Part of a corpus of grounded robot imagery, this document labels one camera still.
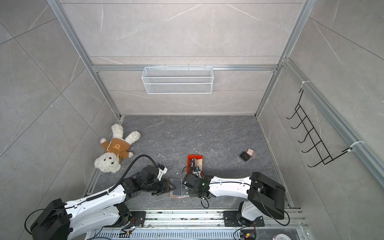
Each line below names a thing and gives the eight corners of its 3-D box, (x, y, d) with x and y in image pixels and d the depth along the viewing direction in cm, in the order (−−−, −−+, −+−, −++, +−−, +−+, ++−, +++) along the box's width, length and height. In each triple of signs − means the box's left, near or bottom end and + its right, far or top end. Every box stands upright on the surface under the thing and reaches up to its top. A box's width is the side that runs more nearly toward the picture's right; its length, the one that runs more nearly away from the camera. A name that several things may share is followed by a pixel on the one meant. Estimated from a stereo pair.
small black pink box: (244, 162, 96) (245, 160, 94) (238, 154, 100) (239, 152, 97) (256, 156, 99) (257, 154, 96) (250, 149, 102) (251, 147, 100)
